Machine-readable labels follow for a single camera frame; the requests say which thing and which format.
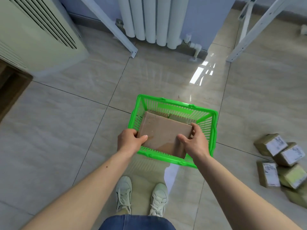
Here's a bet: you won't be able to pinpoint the person's white sneaker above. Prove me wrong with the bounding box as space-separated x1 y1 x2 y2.
115 176 132 215
149 183 168 216

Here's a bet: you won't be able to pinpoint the person's right forearm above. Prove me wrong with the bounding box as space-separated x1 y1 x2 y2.
191 151 303 230

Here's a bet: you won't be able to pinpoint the person's left white sneaker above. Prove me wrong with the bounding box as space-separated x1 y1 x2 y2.
115 176 132 215

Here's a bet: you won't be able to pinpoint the plain cardboard parcel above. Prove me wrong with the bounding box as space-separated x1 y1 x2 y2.
281 183 307 210

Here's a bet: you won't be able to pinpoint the white radiator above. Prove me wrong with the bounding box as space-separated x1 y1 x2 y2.
118 0 190 50

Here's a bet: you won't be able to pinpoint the cardboard box in basket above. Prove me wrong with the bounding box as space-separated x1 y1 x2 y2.
151 110 197 139

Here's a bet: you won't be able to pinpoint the white radiator pipe valve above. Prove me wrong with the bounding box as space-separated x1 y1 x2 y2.
184 35 203 62

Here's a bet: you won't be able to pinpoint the green plastic basket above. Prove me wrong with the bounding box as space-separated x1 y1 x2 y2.
128 94 218 169

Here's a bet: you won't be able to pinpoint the person's left hand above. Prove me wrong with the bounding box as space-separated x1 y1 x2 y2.
117 129 148 158

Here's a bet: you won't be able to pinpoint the person's right hand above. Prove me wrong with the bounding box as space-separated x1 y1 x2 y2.
177 123 211 162

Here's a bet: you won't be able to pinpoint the person's left forearm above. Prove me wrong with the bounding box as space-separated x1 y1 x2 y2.
20 149 138 230

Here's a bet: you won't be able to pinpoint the white metal table leg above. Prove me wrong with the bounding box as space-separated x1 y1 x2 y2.
226 0 292 62
79 0 138 58

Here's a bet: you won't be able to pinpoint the labelled cardboard parcel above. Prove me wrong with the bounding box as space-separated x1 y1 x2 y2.
254 134 288 157
277 163 307 189
256 161 281 188
273 142 306 167

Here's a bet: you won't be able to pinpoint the cream air conditioner unit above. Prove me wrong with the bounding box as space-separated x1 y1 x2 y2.
0 0 90 78

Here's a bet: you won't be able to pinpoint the person's right white sneaker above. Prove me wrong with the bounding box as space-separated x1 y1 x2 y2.
149 183 168 216

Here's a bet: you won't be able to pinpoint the dark wooden furniture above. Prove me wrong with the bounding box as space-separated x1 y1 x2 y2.
0 57 33 123

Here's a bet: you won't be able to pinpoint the person's blue denim shorts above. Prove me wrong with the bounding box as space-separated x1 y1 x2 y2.
99 214 177 230

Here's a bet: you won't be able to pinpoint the brown cardboard box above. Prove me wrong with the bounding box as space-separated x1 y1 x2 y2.
136 111 194 159

